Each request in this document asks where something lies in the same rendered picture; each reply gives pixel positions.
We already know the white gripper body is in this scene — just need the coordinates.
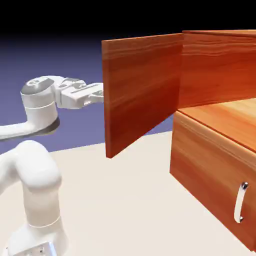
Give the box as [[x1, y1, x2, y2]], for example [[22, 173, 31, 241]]
[[59, 82, 105, 110]]

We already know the curved silver door handle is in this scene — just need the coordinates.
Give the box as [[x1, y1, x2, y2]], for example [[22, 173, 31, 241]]
[[233, 181, 250, 224]]

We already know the wooden cabinet door with handle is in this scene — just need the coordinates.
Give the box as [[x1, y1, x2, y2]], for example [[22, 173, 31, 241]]
[[169, 110, 256, 253]]

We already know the wooden cabinet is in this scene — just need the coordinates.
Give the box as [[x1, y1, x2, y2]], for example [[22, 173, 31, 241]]
[[169, 29, 256, 253]]

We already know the wooden cabinet door without handle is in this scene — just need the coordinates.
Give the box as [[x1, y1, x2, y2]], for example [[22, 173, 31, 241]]
[[101, 32, 185, 159]]

